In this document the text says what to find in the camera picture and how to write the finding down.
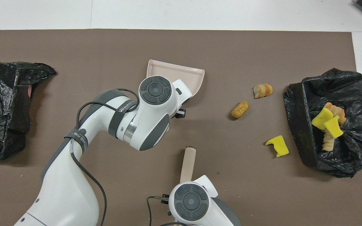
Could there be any beige plastic dustpan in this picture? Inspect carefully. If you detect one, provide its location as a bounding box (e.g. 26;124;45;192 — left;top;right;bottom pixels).
146;59;205;98

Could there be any beige hand brush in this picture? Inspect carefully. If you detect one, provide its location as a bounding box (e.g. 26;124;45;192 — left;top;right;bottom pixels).
180;146;196;184

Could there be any brown bread roll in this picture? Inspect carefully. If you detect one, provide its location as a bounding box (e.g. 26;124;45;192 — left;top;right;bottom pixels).
230;101;250;120

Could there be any striped croissant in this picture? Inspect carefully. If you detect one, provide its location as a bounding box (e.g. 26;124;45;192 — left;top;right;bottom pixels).
322;130;335;152
324;102;346;125
253;83;273;99

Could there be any notched yellow sponge piece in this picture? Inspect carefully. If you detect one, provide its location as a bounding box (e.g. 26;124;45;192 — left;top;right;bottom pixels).
265;135;289;158

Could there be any yellow green sponge piece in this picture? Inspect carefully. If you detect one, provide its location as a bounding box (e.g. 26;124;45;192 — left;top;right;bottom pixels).
324;116;344;139
311;107;334;130

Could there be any black bag lined bin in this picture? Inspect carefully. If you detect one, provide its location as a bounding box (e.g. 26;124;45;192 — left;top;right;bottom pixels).
283;68;362;178
0;62;57;160

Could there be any brown table mat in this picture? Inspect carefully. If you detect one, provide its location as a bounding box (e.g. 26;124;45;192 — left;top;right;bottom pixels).
0;29;362;226

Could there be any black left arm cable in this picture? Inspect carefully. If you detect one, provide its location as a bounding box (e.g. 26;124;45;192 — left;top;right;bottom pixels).
69;88;141;226

